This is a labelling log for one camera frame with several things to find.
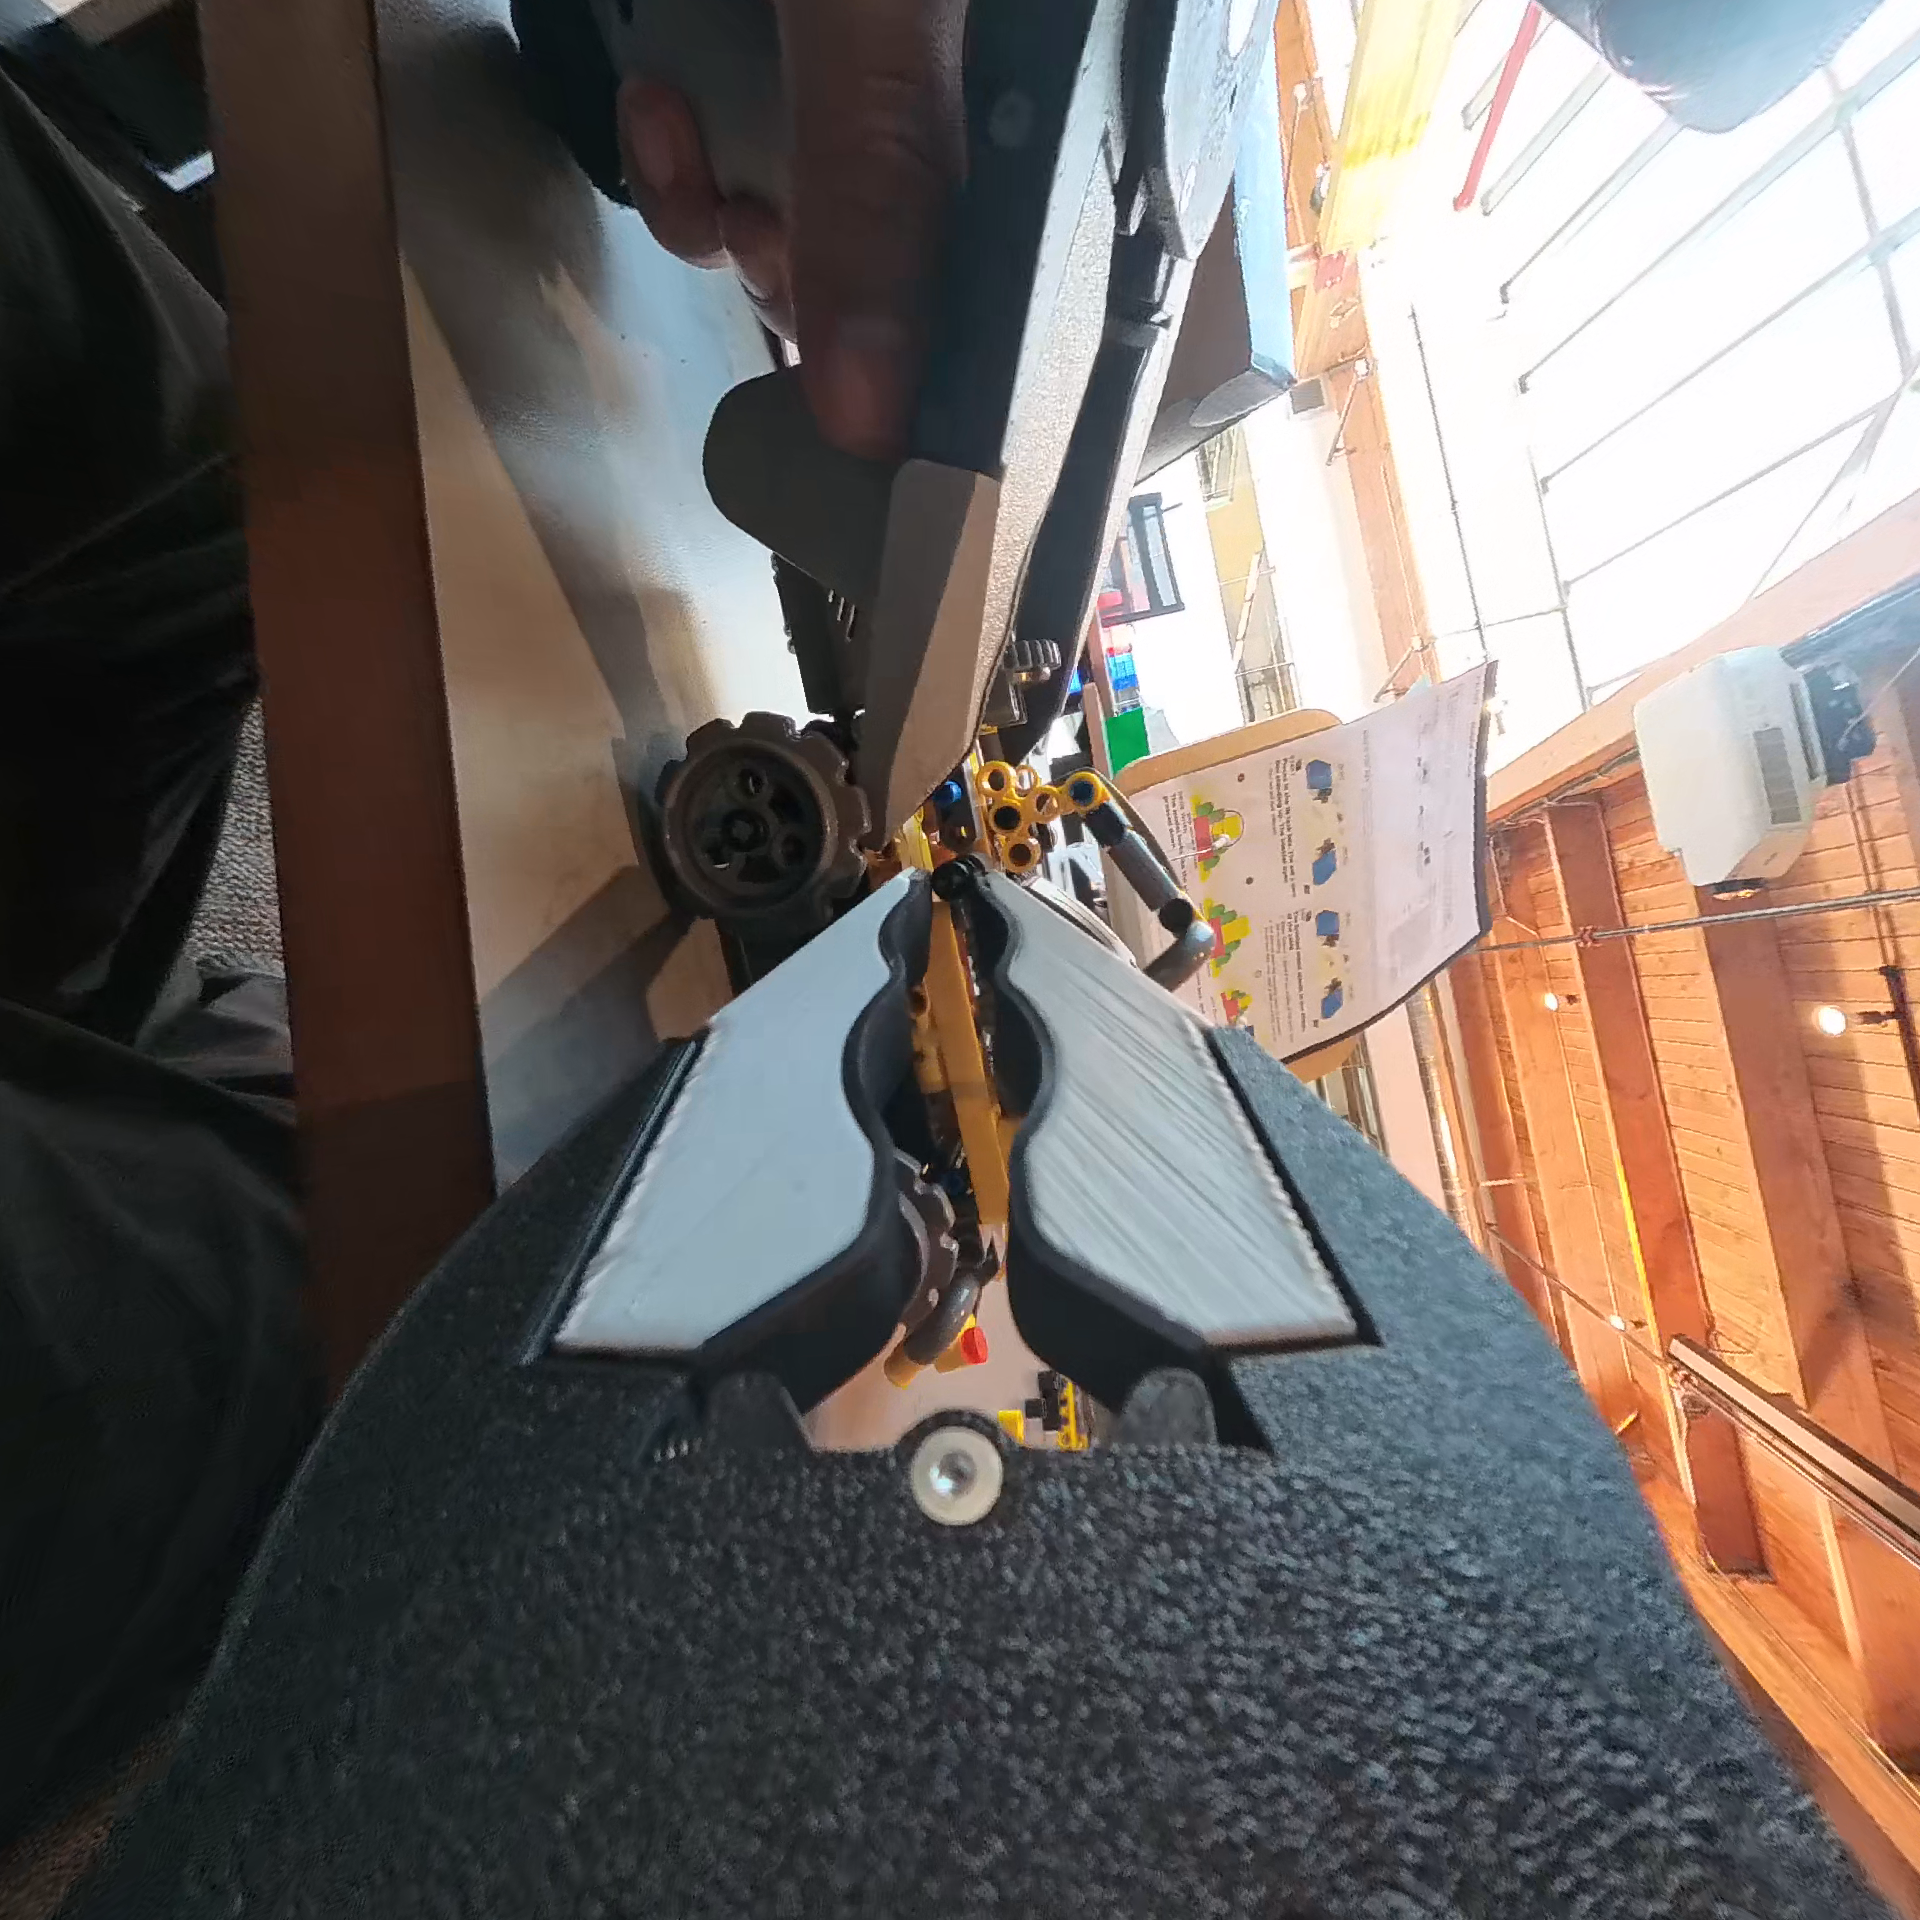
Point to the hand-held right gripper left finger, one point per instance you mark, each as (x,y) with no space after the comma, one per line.
(750,1200)

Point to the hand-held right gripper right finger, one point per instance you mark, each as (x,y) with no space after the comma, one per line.
(1172,1200)

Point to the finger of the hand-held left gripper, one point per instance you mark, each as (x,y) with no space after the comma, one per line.
(1072,524)
(939,630)

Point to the yellow toy brick vehicle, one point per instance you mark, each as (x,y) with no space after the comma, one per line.
(750,820)

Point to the person's left hand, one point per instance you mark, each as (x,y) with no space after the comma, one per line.
(856,182)

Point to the printed instruction sheet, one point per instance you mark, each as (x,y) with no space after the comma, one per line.
(1350,870)

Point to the red ceiling pipe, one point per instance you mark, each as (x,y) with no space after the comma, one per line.
(1501,107)

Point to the person's black jacket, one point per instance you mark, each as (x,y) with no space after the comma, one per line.
(120,1050)

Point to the white wall air conditioner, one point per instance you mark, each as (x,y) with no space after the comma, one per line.
(1724,765)

